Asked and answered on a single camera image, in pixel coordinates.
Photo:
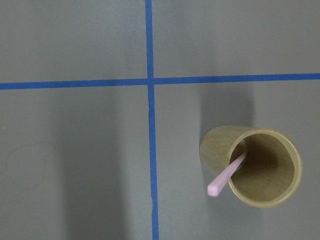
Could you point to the pink chopstick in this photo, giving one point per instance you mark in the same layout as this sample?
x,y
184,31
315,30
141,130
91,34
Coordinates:
x,y
216,186

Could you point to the tan wooden cup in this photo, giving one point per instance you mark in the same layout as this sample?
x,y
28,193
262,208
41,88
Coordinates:
x,y
271,171

